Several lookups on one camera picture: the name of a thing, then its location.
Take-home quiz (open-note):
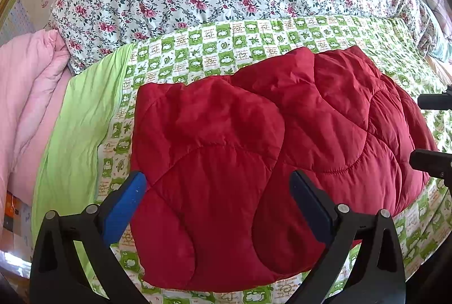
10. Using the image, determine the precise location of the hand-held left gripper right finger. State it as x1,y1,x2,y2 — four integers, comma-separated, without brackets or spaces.
290,170,407,304

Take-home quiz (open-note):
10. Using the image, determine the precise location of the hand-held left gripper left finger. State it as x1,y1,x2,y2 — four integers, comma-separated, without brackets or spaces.
30,171,149,304

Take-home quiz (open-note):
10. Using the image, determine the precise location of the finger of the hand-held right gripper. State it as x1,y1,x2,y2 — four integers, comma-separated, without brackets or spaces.
418,85,452,110
410,149,452,179

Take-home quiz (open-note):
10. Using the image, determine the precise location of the red quilted jacket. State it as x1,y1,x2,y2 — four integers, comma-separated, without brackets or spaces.
129,46,438,292

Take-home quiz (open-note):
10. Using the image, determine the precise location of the lime green cloth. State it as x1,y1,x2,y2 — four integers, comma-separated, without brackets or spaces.
31,44,136,290

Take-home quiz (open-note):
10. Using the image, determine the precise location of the pink patterned pillow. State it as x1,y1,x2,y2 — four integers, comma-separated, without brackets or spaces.
413,0,452,43

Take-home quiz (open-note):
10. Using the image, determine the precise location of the patchwork mat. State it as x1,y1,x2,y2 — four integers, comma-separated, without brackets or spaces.
0,193,39,276

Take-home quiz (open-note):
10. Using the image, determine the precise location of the pink quilt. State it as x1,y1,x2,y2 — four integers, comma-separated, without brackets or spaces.
0,29,73,216

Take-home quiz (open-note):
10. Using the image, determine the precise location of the green printed bed sheet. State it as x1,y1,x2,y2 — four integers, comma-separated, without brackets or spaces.
90,15,452,304

